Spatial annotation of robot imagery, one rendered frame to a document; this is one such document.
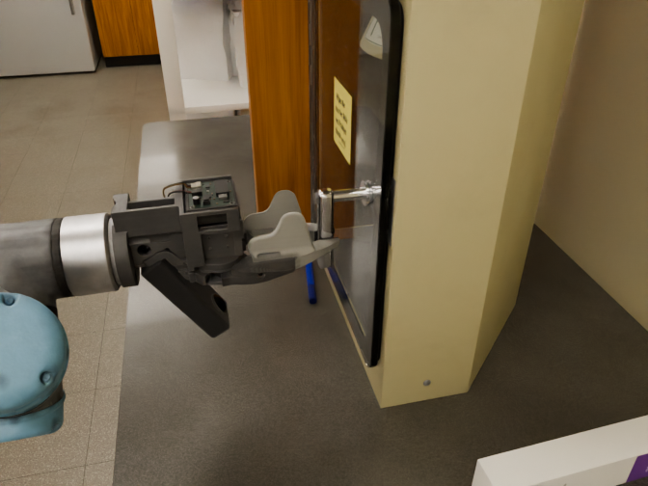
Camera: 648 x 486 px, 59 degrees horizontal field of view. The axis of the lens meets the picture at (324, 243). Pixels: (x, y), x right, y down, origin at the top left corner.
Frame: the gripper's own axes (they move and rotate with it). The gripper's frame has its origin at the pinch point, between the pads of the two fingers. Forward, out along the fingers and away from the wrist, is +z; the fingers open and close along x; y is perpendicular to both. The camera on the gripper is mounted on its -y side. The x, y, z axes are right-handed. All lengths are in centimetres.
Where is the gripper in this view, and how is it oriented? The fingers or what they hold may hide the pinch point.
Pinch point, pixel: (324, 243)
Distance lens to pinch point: 60.0
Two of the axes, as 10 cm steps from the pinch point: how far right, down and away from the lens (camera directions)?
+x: -2.3, -5.3, 8.2
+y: 0.0, -8.4, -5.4
